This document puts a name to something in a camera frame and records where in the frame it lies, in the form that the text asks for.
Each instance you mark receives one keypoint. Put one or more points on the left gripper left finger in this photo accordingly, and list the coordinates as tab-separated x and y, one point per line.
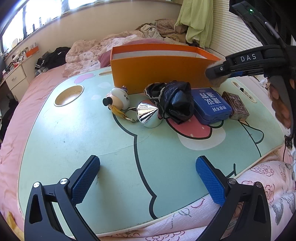
41	221

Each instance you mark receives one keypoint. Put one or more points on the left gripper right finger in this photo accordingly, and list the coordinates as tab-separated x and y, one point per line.
253	222

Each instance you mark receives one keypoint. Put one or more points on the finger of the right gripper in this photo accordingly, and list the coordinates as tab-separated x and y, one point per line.
224	68
237	74

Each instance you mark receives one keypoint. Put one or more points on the blue tin box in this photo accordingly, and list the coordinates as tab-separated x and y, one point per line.
209	106

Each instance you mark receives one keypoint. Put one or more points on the brown playing card box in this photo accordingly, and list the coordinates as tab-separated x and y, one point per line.
238	109

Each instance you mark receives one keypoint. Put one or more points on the black plastic bag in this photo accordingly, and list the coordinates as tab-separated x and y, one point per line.
177	102

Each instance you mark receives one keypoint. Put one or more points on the silver cone lamp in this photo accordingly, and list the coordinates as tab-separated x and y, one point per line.
148	114

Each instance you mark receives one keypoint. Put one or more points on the orange cardboard box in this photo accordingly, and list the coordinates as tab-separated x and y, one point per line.
137	66

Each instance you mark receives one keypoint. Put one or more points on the pig figurine keychain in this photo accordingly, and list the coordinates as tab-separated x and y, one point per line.
118	101

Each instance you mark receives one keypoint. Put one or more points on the brown fuzzy pouch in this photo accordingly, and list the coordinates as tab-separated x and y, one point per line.
216	79

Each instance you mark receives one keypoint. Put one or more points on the right hand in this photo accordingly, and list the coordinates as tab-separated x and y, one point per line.
282	113

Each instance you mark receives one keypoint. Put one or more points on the green hanging garment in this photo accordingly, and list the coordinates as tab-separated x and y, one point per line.
197	15

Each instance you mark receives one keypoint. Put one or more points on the beige clothes pile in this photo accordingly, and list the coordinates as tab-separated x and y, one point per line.
165	30

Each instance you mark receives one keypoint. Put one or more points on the black lace fabric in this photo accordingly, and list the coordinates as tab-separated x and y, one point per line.
155	92

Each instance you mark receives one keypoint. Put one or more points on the green cartoon lap table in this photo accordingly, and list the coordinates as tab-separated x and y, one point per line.
145	173

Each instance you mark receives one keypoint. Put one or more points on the pink bed sheet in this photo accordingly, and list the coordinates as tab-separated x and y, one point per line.
16	137

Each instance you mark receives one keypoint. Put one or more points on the pink floral quilt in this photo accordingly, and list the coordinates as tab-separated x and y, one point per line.
84	55

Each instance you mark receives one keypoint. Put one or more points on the white bedside drawer cabinet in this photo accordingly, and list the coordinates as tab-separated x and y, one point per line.
17	82

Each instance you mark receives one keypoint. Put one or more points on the black clothes pile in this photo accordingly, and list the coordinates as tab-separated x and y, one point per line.
51	60

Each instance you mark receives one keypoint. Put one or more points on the orange shelf organizer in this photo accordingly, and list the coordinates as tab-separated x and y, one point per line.
32	51

